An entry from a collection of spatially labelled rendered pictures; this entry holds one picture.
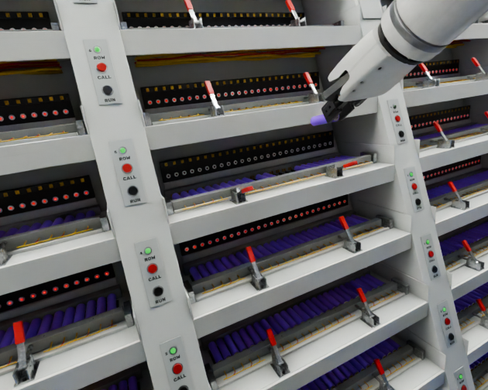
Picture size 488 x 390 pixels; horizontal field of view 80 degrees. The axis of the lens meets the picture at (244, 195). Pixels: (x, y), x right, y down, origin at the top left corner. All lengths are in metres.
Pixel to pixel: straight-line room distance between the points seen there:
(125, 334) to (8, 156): 0.37
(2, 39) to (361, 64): 0.57
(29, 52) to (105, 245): 0.36
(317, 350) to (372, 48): 0.63
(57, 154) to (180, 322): 0.37
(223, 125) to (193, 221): 0.21
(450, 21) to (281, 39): 0.45
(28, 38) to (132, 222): 0.36
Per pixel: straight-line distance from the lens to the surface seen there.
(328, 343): 0.80
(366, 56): 0.44
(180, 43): 0.69
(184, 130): 0.61
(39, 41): 0.67
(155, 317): 0.60
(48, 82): 0.86
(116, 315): 0.66
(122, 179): 0.57
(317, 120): 0.59
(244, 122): 0.65
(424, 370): 1.04
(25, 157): 0.61
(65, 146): 0.60
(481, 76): 1.33
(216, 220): 0.60
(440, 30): 0.41
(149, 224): 0.57
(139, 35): 0.68
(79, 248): 0.58
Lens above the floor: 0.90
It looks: level
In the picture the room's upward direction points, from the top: 14 degrees counter-clockwise
